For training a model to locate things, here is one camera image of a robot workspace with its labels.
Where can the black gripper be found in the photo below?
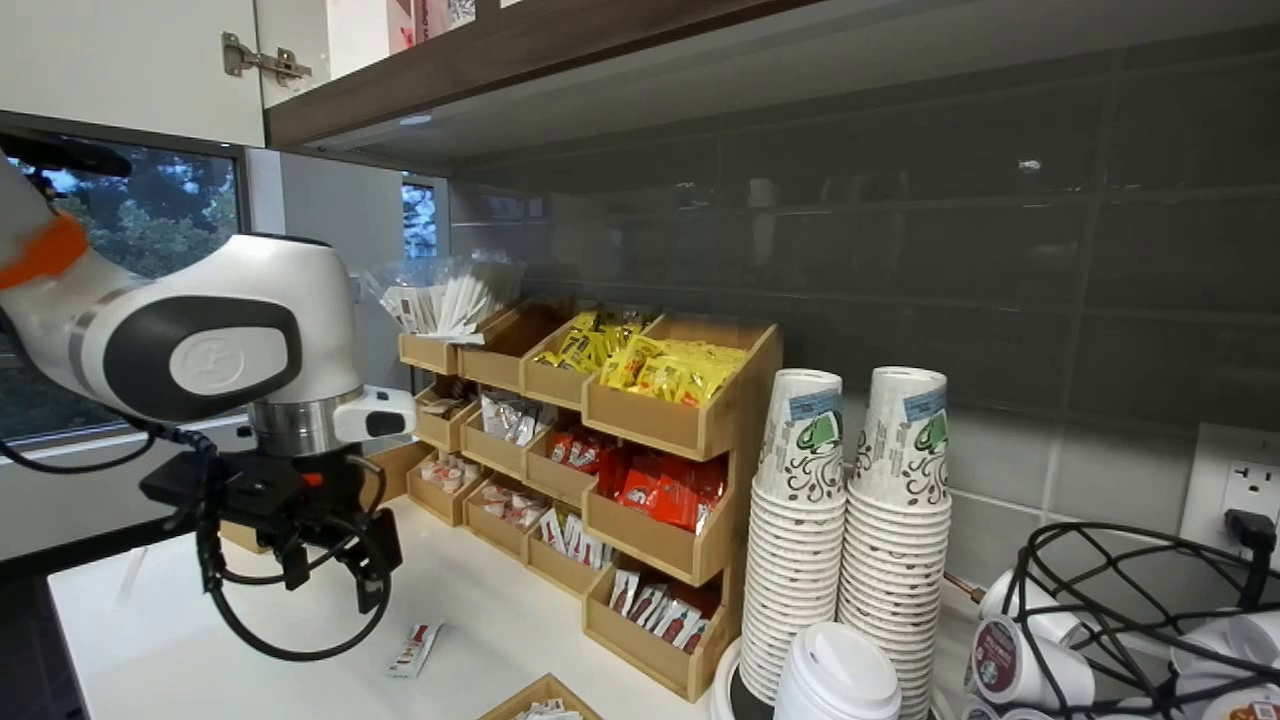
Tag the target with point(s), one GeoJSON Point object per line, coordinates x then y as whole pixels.
{"type": "Point", "coordinates": [300, 485]}

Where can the small wooden packet box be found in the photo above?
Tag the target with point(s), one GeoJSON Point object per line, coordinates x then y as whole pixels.
{"type": "Point", "coordinates": [514, 697]}

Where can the narrow window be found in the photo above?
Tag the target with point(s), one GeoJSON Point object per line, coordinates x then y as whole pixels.
{"type": "Point", "coordinates": [419, 226]}

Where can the white paper stick packs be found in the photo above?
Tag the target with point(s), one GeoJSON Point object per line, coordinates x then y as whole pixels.
{"type": "Point", "coordinates": [461, 304]}

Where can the red white round packets pile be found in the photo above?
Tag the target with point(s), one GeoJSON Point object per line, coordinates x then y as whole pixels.
{"type": "Point", "coordinates": [504, 502]}

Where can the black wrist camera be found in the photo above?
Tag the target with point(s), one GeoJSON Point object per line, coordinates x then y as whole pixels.
{"type": "Point", "coordinates": [181, 483]}

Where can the printed paper cups stack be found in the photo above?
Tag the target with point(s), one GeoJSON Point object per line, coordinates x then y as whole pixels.
{"type": "Point", "coordinates": [902, 535]}
{"type": "Point", "coordinates": [794, 535]}

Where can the white wall power outlet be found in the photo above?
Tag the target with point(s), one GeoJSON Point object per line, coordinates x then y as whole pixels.
{"type": "Point", "coordinates": [1232, 467]}

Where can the low wooden box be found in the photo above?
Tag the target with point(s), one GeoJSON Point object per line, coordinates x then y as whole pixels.
{"type": "Point", "coordinates": [393, 472]}

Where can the metal cabinet hinge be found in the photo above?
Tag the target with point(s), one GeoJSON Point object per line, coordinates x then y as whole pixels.
{"type": "Point", "coordinates": [267, 63]}

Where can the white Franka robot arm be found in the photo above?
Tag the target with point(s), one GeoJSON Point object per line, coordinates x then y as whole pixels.
{"type": "Point", "coordinates": [212, 344]}

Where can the yellow mustard packets pile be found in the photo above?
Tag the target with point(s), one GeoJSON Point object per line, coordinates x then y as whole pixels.
{"type": "Point", "coordinates": [674, 369]}

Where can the silver white packets pile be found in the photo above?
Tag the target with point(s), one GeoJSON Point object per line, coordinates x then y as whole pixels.
{"type": "Point", "coordinates": [514, 423]}

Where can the red white creamer cups pile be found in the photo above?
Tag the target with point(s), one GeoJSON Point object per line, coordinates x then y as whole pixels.
{"type": "Point", "coordinates": [445, 470]}

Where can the sriracha sauce packets pile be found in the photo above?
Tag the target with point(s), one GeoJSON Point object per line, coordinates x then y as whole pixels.
{"type": "Point", "coordinates": [656, 608]}

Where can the single tomato sauce packet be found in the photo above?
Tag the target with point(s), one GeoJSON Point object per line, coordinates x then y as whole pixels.
{"type": "Point", "coordinates": [419, 647]}

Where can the wooden tiered condiment organizer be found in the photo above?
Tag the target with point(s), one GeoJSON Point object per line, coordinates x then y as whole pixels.
{"type": "Point", "coordinates": [553, 384]}
{"type": "Point", "coordinates": [487, 365]}
{"type": "Point", "coordinates": [653, 423]}
{"type": "Point", "coordinates": [425, 352]}

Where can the large window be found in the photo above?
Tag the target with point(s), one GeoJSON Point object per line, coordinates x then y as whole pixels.
{"type": "Point", "coordinates": [147, 215]}

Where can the gold yellow packets pile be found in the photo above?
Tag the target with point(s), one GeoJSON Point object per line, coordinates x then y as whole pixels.
{"type": "Point", "coordinates": [587, 344]}

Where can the upper wall cabinet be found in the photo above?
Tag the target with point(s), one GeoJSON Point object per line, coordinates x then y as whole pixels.
{"type": "Point", "coordinates": [134, 67]}

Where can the coffee pods pile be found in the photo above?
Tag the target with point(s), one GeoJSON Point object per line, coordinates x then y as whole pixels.
{"type": "Point", "coordinates": [1013, 660]}

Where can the clear wrapped straws bundle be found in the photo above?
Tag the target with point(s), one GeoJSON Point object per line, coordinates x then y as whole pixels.
{"type": "Point", "coordinates": [405, 304]}

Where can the red white box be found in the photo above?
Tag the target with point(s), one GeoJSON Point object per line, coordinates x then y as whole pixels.
{"type": "Point", "coordinates": [425, 19]}

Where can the white cup lids stack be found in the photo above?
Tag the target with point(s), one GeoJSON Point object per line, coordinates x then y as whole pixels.
{"type": "Point", "coordinates": [837, 674]}

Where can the brown sugar packets pile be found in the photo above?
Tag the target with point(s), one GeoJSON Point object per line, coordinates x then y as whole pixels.
{"type": "Point", "coordinates": [438, 398]}

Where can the black power plug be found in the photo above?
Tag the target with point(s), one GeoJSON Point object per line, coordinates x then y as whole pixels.
{"type": "Point", "coordinates": [1248, 529]}

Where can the red ketchup packets pile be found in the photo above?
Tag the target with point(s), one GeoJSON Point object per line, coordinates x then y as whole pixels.
{"type": "Point", "coordinates": [666, 485]}

